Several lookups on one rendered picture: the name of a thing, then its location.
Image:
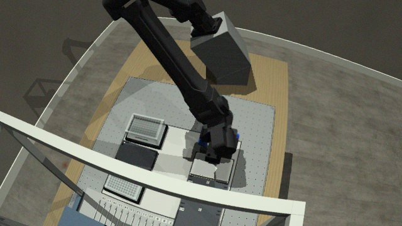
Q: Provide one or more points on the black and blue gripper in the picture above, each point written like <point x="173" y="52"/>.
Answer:
<point x="203" y="136"/>

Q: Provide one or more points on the white perforated base plate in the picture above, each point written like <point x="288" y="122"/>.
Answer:
<point x="254" y="122"/>

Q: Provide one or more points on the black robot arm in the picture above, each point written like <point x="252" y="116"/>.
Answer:
<point x="204" y="102"/>

